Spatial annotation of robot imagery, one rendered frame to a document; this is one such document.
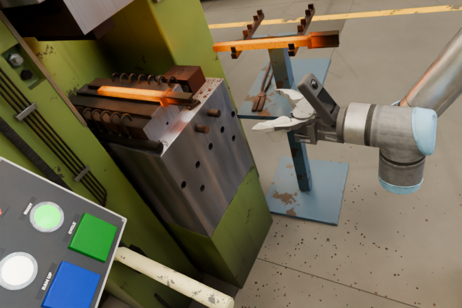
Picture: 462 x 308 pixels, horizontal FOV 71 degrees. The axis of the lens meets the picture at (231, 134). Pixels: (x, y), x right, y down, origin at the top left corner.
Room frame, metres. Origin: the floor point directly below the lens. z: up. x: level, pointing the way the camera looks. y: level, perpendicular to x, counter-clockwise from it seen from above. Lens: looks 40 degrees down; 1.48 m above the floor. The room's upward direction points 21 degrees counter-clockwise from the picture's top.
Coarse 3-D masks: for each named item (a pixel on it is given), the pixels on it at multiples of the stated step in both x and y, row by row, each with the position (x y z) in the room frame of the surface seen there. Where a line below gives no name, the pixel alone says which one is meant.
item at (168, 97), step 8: (104, 88) 1.04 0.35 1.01; (112, 88) 1.02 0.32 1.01; (120, 88) 1.00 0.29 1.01; (128, 88) 0.98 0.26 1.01; (168, 88) 0.87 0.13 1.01; (136, 96) 0.92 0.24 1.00; (144, 96) 0.89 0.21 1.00; (152, 96) 0.87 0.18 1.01; (160, 96) 0.84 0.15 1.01; (168, 96) 0.83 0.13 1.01; (176, 96) 0.81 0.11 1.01; (184, 96) 0.80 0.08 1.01; (176, 104) 0.82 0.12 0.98; (184, 104) 0.79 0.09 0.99; (192, 104) 0.78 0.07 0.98
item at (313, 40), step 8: (312, 32) 0.92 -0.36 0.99; (320, 32) 0.90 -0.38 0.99; (328, 32) 0.88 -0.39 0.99; (336, 32) 0.86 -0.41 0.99; (248, 40) 1.05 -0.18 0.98; (256, 40) 1.03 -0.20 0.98; (264, 40) 1.01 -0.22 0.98; (272, 40) 0.99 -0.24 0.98; (280, 40) 0.97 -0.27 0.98; (288, 40) 0.95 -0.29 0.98; (296, 40) 0.93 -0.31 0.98; (304, 40) 0.91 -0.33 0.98; (312, 40) 0.91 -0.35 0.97; (320, 40) 0.89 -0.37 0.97; (328, 40) 0.88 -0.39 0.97; (336, 40) 0.86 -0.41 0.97; (216, 48) 1.10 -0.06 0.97; (224, 48) 1.08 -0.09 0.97; (240, 48) 1.05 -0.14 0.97; (248, 48) 1.03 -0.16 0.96; (256, 48) 1.01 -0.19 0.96; (264, 48) 0.99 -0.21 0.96
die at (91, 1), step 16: (48, 0) 0.80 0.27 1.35; (64, 0) 0.77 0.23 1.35; (80, 0) 0.79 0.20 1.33; (96, 0) 0.82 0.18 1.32; (112, 0) 0.85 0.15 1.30; (128, 0) 0.88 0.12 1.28; (16, 16) 0.92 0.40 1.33; (32, 16) 0.87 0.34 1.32; (48, 16) 0.83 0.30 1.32; (64, 16) 0.79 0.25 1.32; (80, 16) 0.78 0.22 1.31; (96, 16) 0.80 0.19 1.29; (32, 32) 0.90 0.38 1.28; (48, 32) 0.86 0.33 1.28; (64, 32) 0.81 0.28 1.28; (80, 32) 0.77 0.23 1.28
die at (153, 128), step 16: (96, 80) 1.17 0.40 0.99; (128, 80) 1.07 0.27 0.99; (80, 96) 1.09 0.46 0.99; (96, 96) 1.04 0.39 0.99; (112, 96) 0.98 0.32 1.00; (128, 96) 0.94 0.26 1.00; (80, 112) 1.00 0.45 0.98; (96, 112) 0.96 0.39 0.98; (112, 112) 0.92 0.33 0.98; (128, 112) 0.86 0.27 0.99; (144, 112) 0.83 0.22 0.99; (160, 112) 0.83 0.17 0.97; (176, 112) 0.87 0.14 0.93; (96, 128) 0.93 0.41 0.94; (112, 128) 0.87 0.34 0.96; (128, 128) 0.81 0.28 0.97; (144, 128) 0.77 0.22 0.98; (160, 128) 0.81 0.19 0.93
